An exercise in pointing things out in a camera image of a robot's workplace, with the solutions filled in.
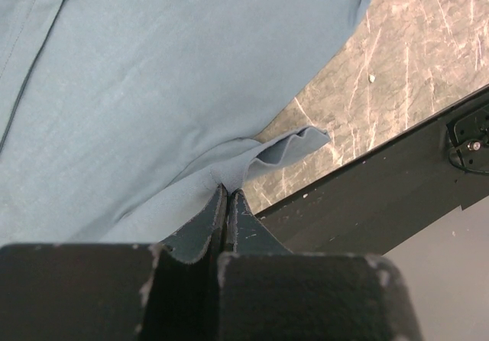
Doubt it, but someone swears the grey-blue t-shirt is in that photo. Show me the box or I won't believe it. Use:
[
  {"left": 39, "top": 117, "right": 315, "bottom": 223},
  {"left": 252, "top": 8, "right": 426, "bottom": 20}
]
[{"left": 1, "top": 0, "right": 371, "bottom": 244}]

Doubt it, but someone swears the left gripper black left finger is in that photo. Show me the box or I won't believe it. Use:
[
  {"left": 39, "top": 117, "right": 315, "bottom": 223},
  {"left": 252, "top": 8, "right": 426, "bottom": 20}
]
[{"left": 1, "top": 187, "right": 226, "bottom": 340}]

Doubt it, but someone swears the black base beam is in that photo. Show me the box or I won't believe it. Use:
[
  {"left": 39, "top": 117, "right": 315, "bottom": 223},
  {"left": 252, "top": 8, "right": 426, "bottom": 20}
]
[{"left": 258, "top": 88, "right": 488, "bottom": 254}]

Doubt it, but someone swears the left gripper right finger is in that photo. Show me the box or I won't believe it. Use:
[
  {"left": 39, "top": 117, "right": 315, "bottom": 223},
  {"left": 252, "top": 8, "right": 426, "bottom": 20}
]
[{"left": 217, "top": 191, "right": 423, "bottom": 340}]

